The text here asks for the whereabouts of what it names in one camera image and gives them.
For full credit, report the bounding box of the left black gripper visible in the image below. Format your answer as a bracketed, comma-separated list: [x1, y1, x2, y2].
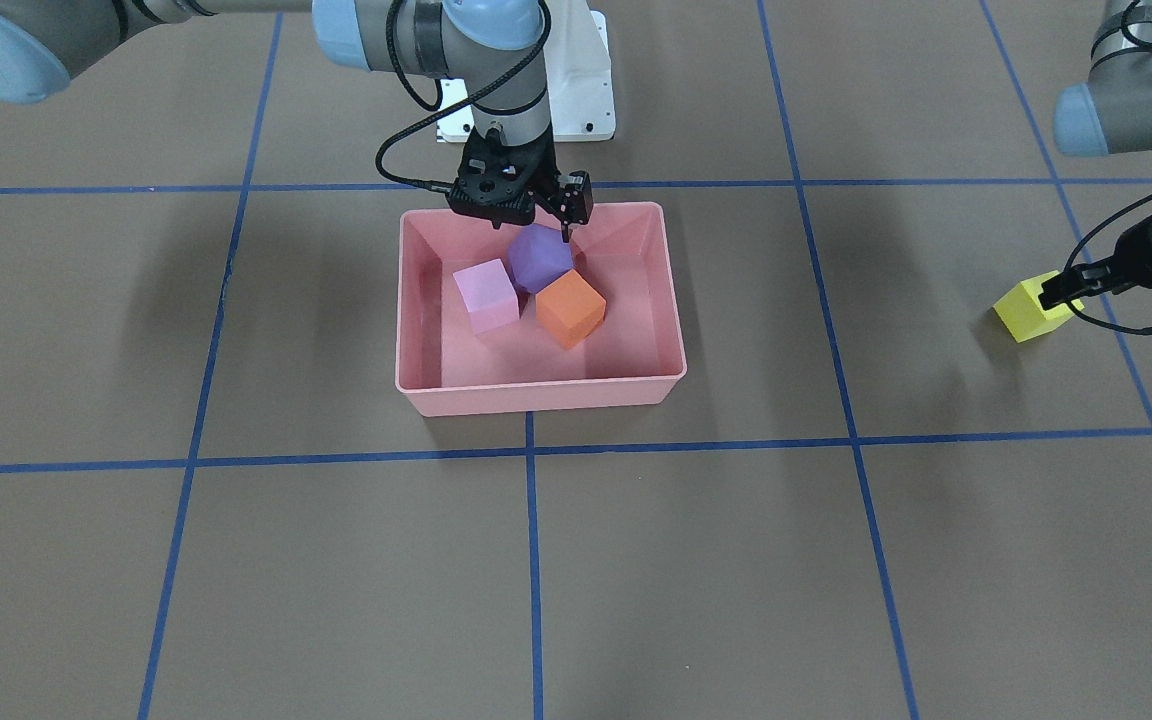
[1039, 225, 1152, 336]

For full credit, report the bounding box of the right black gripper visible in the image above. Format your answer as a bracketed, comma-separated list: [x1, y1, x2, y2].
[447, 128, 573, 243]

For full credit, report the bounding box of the purple foam block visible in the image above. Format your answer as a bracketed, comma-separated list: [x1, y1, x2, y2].
[507, 223, 573, 293]

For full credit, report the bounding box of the yellow foam block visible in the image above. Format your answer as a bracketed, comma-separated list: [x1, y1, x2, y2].
[992, 272, 1075, 343]

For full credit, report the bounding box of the orange foam block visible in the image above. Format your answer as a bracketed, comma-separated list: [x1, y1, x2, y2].
[535, 270, 607, 350]

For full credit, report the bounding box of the pink foam block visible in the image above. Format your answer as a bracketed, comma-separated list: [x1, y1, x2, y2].
[452, 258, 521, 334]

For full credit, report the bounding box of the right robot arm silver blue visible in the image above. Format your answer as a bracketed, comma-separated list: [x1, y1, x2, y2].
[0, 1, 593, 232]

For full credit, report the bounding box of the pink plastic bin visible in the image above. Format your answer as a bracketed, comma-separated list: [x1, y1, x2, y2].
[394, 202, 689, 416]

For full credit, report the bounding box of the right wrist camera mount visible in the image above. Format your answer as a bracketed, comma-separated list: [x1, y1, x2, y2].
[558, 170, 594, 225]

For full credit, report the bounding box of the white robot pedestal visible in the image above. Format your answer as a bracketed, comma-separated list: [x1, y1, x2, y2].
[435, 1, 616, 143]

